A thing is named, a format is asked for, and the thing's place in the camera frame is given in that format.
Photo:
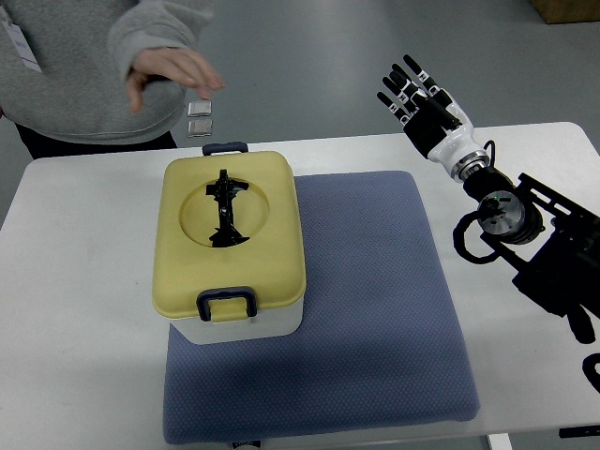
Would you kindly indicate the white name badge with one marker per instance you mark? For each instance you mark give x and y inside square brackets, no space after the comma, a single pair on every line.
[21,45]

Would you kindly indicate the grey sweater sleeve forearm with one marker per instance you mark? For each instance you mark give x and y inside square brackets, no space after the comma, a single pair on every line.
[157,24]

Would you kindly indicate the upper metal floor plate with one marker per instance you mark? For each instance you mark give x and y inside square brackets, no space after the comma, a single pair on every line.
[199,108]

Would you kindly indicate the person's bare hand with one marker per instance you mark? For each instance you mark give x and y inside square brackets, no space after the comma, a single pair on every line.
[180,65]

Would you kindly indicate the brown cardboard box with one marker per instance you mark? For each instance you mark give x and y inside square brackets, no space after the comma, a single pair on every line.
[567,11]

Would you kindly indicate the lower metal floor plate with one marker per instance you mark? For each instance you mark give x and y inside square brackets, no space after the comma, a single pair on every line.
[199,128]

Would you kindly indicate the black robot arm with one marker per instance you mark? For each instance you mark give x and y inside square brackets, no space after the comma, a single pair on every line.
[551,241]

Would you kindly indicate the blue padded mat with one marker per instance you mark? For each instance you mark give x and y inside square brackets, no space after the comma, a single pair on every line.
[379,345]

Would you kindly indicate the yellow box lid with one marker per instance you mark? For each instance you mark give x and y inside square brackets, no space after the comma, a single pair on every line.
[229,242]

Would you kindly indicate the white storage box base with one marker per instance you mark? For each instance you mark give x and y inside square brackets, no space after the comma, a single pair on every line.
[268,323]

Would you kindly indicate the metal floor plate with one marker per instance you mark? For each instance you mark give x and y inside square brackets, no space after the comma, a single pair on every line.
[199,128]
[199,108]

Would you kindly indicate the grey sweater torso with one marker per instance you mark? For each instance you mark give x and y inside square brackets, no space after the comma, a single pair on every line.
[79,96]

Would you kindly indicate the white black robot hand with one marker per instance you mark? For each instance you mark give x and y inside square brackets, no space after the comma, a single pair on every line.
[429,116]

